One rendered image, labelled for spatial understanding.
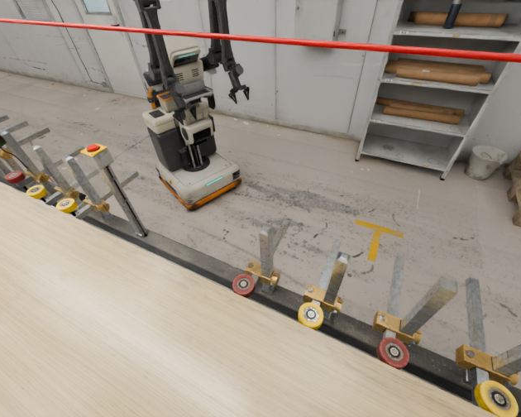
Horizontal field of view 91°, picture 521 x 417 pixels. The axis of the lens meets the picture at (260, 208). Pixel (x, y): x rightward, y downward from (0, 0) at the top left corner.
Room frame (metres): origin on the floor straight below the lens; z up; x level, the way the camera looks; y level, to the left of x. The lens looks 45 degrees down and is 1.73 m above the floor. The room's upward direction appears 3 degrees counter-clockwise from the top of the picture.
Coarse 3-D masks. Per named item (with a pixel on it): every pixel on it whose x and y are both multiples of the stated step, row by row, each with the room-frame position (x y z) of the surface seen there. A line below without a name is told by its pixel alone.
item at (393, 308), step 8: (400, 256) 0.57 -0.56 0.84; (400, 264) 0.53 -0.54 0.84; (400, 272) 0.50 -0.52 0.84; (392, 280) 0.47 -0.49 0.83; (400, 280) 0.46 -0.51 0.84; (392, 288) 0.44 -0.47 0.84; (400, 288) 0.43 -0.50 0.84; (392, 296) 0.40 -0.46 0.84; (392, 304) 0.37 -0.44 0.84; (392, 312) 0.35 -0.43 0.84; (384, 336) 0.28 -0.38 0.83; (392, 336) 0.27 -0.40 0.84
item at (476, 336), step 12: (468, 288) 0.42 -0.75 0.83; (468, 300) 0.38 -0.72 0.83; (468, 312) 0.34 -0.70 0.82; (480, 312) 0.33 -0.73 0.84; (468, 324) 0.30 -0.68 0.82; (480, 324) 0.29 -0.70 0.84; (480, 336) 0.26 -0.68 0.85; (480, 348) 0.22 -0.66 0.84; (480, 372) 0.16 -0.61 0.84; (480, 408) 0.08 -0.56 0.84
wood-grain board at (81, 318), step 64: (0, 192) 1.06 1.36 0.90; (0, 256) 0.64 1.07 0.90; (64, 256) 0.62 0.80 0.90; (128, 256) 0.60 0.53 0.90; (0, 320) 0.37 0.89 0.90; (64, 320) 0.36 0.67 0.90; (128, 320) 0.35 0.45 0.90; (192, 320) 0.34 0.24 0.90; (256, 320) 0.32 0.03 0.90; (0, 384) 0.19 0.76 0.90; (64, 384) 0.18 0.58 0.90; (128, 384) 0.17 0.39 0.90; (192, 384) 0.16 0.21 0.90; (256, 384) 0.15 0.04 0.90; (320, 384) 0.14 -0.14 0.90; (384, 384) 0.14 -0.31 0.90
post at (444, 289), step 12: (432, 288) 0.31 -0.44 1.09; (444, 288) 0.28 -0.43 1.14; (456, 288) 0.28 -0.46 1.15; (420, 300) 0.31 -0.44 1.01; (432, 300) 0.28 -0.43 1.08; (444, 300) 0.27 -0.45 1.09; (420, 312) 0.28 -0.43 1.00; (432, 312) 0.27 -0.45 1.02; (408, 324) 0.28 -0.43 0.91; (420, 324) 0.27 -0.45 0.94
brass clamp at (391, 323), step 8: (384, 312) 0.35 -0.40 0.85; (376, 320) 0.32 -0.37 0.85; (392, 320) 0.32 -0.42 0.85; (400, 320) 0.32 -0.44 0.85; (376, 328) 0.31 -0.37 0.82; (384, 328) 0.30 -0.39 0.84; (392, 328) 0.29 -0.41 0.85; (400, 336) 0.27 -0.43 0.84; (408, 336) 0.27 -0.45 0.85; (416, 336) 0.27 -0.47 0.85; (416, 344) 0.25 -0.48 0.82
